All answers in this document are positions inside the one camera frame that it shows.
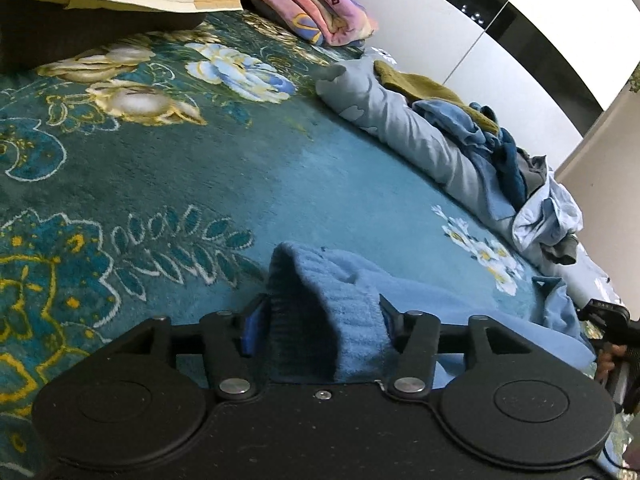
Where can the person right hand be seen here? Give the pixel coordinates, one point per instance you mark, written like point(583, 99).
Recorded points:
point(606, 360)

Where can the grey blue folded quilt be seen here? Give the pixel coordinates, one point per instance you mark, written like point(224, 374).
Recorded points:
point(351, 90)

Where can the teal floral bed blanket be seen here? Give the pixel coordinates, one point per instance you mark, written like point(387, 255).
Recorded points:
point(145, 184)

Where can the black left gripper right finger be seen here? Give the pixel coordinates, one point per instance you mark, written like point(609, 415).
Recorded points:
point(414, 335)

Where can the light blue fleece garment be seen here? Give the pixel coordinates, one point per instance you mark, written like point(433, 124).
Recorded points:
point(328, 324)

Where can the pale blue crumpled shirt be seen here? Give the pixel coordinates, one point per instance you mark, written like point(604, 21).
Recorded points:
point(550, 221)

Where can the blue crumpled garment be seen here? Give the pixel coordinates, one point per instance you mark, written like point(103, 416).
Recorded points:
point(476, 144)

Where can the pink folded blanket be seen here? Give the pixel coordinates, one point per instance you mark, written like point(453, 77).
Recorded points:
point(333, 23)

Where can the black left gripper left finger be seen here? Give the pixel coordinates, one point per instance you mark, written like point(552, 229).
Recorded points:
point(235, 349)

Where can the olive green garment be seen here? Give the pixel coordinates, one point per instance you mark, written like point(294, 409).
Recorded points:
point(415, 87)

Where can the dark blue garment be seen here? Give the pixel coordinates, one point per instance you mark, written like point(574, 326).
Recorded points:
point(504, 157)

